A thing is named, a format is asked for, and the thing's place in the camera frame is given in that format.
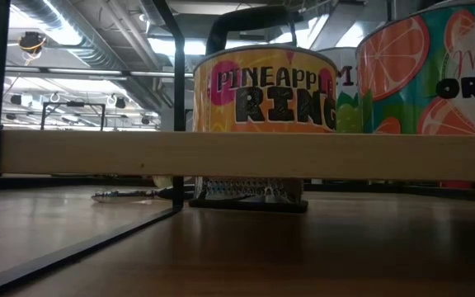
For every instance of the silver butter knife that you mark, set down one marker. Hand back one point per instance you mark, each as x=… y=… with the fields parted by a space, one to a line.
x=122 y=195

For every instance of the small blue-white cup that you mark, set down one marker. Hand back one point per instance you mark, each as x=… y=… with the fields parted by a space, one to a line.
x=346 y=103

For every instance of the black background rig frame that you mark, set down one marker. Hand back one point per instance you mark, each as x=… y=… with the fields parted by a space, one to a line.
x=72 y=104

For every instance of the yellow pineapple rings can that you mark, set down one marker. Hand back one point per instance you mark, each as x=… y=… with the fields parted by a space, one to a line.
x=262 y=103

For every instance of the mandarin oranges can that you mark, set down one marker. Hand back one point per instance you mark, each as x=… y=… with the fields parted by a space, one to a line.
x=427 y=62

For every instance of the black ceiling spotlight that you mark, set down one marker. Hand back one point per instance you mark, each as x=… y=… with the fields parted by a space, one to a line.
x=145 y=120
x=16 y=99
x=120 y=102

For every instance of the small red object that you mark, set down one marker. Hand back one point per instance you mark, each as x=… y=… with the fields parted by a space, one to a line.
x=458 y=185

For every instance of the long ceiling light tube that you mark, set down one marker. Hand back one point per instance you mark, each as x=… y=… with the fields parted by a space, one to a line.
x=85 y=71

